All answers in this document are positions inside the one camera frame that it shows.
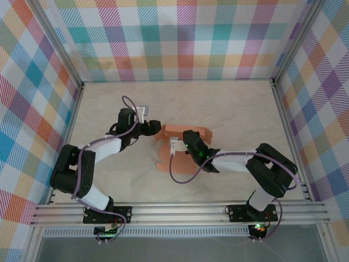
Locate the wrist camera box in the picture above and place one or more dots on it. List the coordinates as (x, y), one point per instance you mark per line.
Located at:
(177, 146)
(141, 112)

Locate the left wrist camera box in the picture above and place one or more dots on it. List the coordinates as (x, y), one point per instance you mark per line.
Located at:
(141, 112)

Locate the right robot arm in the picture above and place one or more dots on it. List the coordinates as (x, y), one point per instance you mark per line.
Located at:
(234, 163)

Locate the aluminium frame post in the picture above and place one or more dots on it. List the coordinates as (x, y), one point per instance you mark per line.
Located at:
(297, 41)
(58, 46)

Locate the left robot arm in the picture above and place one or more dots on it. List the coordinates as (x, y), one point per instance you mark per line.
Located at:
(106, 148)

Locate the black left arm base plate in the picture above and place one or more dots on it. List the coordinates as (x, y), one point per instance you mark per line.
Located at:
(124, 213)

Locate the aluminium table side rail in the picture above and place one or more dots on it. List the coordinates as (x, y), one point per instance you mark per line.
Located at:
(283, 114)
(73, 114)

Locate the orange paper box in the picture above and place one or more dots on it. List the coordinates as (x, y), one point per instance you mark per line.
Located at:
(182, 163)

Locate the grey metal panel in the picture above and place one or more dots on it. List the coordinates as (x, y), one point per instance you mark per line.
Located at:
(177, 249)

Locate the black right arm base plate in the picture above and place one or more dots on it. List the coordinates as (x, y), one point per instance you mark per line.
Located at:
(237, 213)

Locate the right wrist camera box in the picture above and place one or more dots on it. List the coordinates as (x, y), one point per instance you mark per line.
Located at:
(177, 146)

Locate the aluminium mounting rail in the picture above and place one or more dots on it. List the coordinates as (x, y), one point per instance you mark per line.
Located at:
(177, 213)

